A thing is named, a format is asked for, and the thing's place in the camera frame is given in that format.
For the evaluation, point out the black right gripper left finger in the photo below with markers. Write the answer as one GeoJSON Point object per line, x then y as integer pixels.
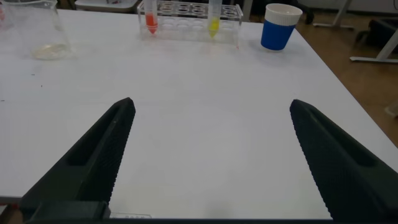
{"type": "Point", "coordinates": [90, 161]}

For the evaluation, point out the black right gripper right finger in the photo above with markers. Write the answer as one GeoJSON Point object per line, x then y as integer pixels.
{"type": "Point", "coordinates": [348, 174]}

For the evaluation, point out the yellow pigment test tube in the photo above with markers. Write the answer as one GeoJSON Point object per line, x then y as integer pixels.
{"type": "Point", "coordinates": [214, 25]}

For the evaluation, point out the clear glass beaker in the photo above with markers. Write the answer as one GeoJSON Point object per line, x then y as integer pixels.
{"type": "Point", "coordinates": [46, 46]}

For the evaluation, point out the orange-red pigment test tube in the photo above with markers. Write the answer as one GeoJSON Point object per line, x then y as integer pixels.
{"type": "Point", "coordinates": [151, 23]}

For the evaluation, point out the clear acrylic tube rack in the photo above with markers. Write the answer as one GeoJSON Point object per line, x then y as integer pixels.
{"type": "Point", "coordinates": [186, 28]}

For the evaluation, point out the white standing desk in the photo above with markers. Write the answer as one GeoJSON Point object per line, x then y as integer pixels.
{"type": "Point", "coordinates": [247, 9]}
{"type": "Point", "coordinates": [367, 59]}

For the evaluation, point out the blue white paper cup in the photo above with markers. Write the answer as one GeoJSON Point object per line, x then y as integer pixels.
{"type": "Point", "coordinates": [276, 34]}

